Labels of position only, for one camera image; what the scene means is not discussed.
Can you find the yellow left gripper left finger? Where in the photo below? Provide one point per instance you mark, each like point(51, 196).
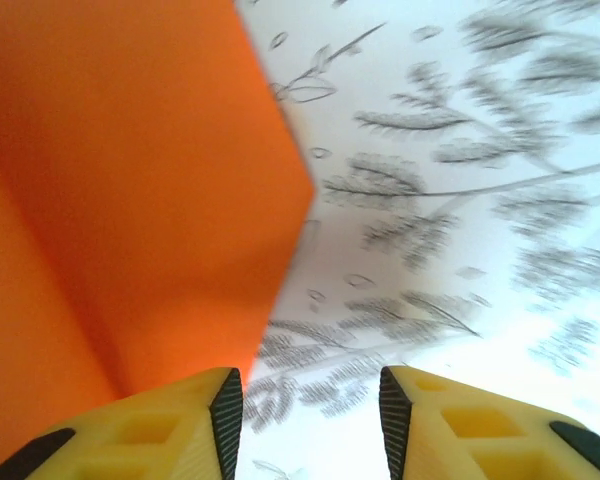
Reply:
point(145, 440)

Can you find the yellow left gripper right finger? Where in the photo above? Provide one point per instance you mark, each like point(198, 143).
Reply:
point(480, 440)

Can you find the orange paper sheet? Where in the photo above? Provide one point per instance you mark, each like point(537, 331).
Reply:
point(130, 150)

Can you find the floral patterned table cover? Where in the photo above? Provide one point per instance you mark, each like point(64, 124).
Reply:
point(480, 300)

